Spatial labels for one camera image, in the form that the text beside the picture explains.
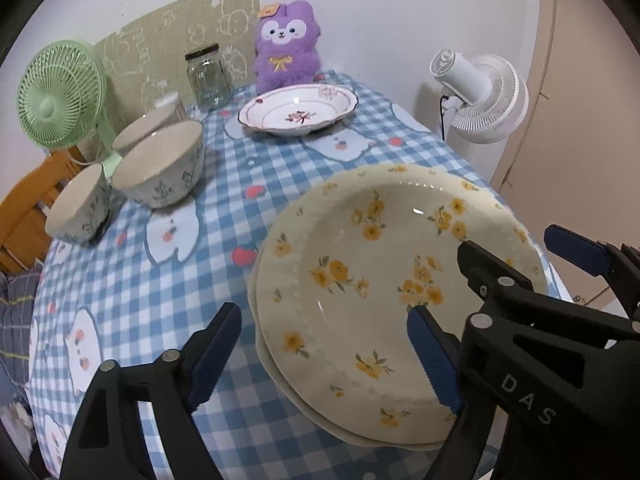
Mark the white red-trimmed plate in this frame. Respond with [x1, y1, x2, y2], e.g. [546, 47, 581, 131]
[238, 84, 359, 138]

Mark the purple plush bunny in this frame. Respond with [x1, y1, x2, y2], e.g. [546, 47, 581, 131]
[254, 0, 321, 94]

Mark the scalloped yellow flower plate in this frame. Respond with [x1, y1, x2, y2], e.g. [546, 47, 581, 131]
[246, 253, 457, 452]

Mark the beige door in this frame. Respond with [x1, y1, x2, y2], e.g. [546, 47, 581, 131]
[489, 0, 640, 311]

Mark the black fan power cable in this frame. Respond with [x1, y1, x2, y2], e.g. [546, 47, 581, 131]
[438, 91, 461, 141]

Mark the wooden bed headboard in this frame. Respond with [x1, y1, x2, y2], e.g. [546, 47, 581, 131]
[0, 150, 80, 273]

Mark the grey plaid pillow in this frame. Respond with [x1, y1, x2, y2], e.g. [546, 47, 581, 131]
[0, 266, 42, 405]

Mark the floral ceramic bowl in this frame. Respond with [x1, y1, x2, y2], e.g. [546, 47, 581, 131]
[44, 164, 111, 245]
[112, 104, 186, 156]
[111, 120, 205, 209]

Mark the round yellow flower plate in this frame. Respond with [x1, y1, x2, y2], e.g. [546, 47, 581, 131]
[250, 164, 548, 450]

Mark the blue checkered tablecloth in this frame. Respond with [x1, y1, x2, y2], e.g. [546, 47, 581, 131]
[28, 72, 480, 479]

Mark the cotton swab container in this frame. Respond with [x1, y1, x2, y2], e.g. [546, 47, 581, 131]
[154, 91, 182, 108]

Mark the white standing fan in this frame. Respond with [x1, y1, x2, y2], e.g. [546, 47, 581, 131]
[430, 49, 529, 144]

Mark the green desk fan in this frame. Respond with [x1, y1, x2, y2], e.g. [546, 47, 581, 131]
[16, 40, 122, 178]

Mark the glass jar black lid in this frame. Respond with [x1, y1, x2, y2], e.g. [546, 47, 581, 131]
[184, 44, 232, 113]

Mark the green patterned wall mat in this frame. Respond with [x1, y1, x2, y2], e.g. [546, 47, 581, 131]
[93, 0, 260, 133]

